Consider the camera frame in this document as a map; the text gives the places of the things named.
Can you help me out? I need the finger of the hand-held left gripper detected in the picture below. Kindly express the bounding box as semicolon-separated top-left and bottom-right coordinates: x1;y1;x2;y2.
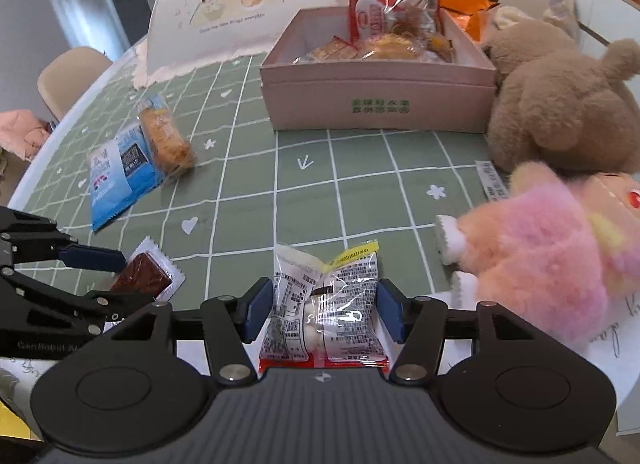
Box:
0;265;157;338
0;205;127;273

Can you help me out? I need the brown pastry clear packet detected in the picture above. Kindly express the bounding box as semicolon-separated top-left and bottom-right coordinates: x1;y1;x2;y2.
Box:
382;0;443;38

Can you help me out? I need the orange snack bag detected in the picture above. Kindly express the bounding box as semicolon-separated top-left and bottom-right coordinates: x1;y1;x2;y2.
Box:
435;0;501;42

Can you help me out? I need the white handwritten paper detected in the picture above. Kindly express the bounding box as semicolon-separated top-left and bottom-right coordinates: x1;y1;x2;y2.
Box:
0;356;53;397
575;289;640;437

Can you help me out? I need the pink fluffy plush toy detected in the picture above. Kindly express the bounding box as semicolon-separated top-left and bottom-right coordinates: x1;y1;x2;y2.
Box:
435;159;640;350

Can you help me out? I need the orange cracker packet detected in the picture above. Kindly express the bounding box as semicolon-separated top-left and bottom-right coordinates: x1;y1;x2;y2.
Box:
305;37;358;62

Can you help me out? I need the green grid tablecloth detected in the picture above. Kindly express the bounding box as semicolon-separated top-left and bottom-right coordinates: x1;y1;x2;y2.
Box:
7;47;506;380

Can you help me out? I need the red snack bag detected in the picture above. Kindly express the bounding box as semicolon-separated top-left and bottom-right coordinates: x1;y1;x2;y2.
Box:
348;0;446;42

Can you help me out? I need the white printed food cover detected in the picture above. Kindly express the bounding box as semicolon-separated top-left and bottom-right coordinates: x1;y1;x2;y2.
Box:
132;0;338;90

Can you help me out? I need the pink cardboard box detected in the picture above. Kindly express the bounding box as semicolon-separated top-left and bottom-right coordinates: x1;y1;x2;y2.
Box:
260;7;498;134

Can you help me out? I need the blue snack packet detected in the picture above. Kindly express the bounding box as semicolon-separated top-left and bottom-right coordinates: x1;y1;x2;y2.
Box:
87;121;168;232

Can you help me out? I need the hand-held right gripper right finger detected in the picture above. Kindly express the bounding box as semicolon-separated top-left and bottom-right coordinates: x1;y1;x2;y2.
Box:
376;277;539;386

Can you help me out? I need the white plush toy tag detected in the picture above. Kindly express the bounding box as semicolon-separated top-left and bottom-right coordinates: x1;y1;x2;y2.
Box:
475;159;511;202

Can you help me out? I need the white sideboard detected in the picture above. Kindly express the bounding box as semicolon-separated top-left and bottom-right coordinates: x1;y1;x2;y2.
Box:
525;0;640;50

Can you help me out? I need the clear packet with red edge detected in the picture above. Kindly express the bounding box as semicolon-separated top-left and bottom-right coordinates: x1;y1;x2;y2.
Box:
259;241;391;372

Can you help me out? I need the brown cake clear packet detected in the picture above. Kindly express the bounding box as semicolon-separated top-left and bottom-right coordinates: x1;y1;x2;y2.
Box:
107;237;186;302

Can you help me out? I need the golden bread packet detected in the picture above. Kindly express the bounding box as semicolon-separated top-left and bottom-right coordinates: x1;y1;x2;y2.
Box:
136;94;197;176

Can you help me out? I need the brown teddy bear plush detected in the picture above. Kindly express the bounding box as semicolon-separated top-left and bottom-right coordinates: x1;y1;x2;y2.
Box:
480;4;640;175

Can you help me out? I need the dark orange pastry packet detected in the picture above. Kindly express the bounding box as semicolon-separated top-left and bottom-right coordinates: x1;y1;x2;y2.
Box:
420;34;456;64

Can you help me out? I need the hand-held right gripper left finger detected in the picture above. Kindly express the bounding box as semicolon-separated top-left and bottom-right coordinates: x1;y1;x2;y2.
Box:
106;277;276;386

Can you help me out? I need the pink cloth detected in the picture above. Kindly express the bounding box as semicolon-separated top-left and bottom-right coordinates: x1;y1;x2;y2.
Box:
0;109;51;162

